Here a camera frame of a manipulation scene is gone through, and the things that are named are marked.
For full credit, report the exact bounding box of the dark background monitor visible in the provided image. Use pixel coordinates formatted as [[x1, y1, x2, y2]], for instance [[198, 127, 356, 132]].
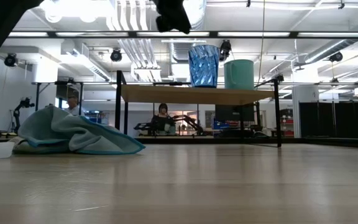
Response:
[[214, 103, 255, 123]]

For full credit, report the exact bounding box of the black ceiling spotlight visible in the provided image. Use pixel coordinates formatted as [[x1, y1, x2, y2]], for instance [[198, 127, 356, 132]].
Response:
[[3, 52, 18, 68], [219, 39, 232, 62], [328, 50, 344, 63], [109, 48, 124, 63]]

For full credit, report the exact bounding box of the thin hanging cable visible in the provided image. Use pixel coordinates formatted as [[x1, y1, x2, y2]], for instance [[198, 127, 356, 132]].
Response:
[[257, 0, 267, 85]]

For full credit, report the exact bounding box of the black partition wall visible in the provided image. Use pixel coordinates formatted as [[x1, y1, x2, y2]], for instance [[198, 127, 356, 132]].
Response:
[[299, 95, 358, 139]]

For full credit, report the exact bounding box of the teal mug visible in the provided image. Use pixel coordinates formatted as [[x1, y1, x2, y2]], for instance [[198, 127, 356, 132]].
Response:
[[223, 58, 255, 91]]

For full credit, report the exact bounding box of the wooden shelf with black legs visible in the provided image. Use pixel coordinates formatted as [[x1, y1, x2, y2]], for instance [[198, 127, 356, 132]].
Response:
[[114, 70, 283, 148]]

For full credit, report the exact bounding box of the seated person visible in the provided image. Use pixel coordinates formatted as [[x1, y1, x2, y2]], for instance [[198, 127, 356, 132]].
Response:
[[151, 103, 177, 137]]

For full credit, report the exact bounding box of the light blue microfibre cloth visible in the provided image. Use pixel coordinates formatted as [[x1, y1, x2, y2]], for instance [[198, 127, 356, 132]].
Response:
[[11, 105, 146, 156]]

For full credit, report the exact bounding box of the blue faceted plastic cup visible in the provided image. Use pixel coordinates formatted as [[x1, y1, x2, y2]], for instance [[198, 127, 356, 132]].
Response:
[[187, 44, 221, 89]]

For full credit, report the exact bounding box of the black background station frame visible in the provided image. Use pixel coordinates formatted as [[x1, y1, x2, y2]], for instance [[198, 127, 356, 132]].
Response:
[[30, 79, 85, 116]]

